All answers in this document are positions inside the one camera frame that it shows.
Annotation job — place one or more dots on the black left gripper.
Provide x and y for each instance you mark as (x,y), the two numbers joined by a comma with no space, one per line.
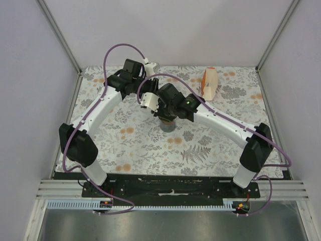
(153,85)

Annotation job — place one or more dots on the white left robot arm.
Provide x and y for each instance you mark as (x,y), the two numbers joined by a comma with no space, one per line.
(76,139)

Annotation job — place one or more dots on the grey glass server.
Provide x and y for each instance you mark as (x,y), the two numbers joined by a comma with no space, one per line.
(167,127)

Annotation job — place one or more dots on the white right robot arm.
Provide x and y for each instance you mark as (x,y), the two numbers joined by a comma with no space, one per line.
(253,140)

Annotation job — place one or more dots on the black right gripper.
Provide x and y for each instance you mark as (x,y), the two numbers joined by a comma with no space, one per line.
(159,113)

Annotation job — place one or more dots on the white slotted cable duct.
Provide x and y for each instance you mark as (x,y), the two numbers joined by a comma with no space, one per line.
(98,205)

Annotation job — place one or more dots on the floral patterned tablecloth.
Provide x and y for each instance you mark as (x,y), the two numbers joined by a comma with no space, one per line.
(130,139)

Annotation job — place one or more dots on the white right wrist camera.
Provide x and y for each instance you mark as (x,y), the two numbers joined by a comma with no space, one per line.
(149,100)

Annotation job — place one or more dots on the green glass coffee dripper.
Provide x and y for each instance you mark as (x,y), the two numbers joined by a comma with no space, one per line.
(166,121)

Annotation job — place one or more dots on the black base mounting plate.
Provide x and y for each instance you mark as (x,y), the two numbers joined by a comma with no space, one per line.
(176,190)

